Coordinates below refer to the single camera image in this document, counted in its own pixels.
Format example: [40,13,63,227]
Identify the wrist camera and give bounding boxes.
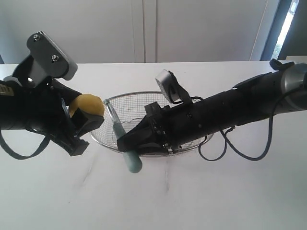
[155,69,192,104]
[3,31,78,89]

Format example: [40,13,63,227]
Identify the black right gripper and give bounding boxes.
[117,102,192,156]

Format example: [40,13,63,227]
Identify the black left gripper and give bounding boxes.
[23,79,104,156]

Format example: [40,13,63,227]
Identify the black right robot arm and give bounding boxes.
[117,59,307,154]

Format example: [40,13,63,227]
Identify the white side table corner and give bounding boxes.
[286,56,307,64]

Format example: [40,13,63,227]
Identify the oval wire mesh basket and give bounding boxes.
[90,91,213,157]

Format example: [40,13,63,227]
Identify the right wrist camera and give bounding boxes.
[155,69,192,104]

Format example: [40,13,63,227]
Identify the teal handled peeler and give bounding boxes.
[102,99,143,174]

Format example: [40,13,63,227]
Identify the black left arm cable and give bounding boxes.
[0,129,51,161]

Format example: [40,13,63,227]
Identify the white cabinet doors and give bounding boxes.
[0,0,279,64]

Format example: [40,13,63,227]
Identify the yellow lemon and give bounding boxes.
[68,94,105,117]

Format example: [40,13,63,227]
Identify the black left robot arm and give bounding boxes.
[0,79,105,160]

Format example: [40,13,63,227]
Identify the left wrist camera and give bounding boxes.
[3,31,78,89]

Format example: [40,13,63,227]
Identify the window with dark frame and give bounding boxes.
[260,0,307,61]

